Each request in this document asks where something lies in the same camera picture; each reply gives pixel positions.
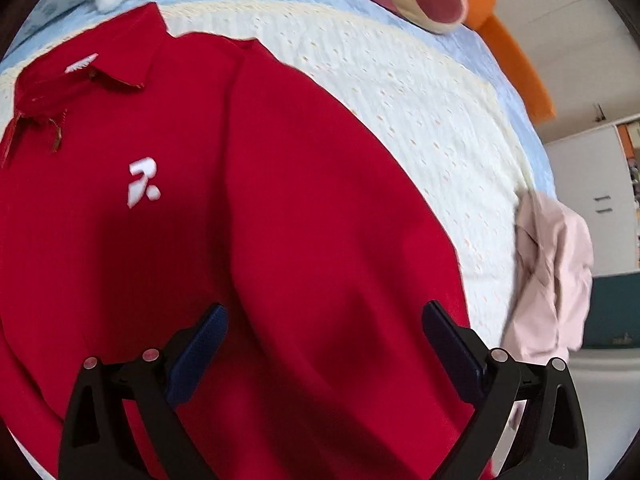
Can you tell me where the red polo shirt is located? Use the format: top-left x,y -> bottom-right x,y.
0,2 -> 473,480

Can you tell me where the pale pink garment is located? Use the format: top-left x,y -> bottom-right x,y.
500,191 -> 596,361

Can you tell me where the cream eyelet blanket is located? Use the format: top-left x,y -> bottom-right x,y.
0,0 -> 538,480

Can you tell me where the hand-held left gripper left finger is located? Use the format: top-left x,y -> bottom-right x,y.
59,302 -> 230,480

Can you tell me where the white cabinet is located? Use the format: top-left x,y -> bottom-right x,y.
545,125 -> 636,281

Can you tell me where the orange cushion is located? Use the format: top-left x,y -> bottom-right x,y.
462,0 -> 557,123

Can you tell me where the dark green box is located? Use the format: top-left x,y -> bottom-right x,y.
582,272 -> 640,351

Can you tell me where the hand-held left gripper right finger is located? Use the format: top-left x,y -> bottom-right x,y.
421,300 -> 590,480

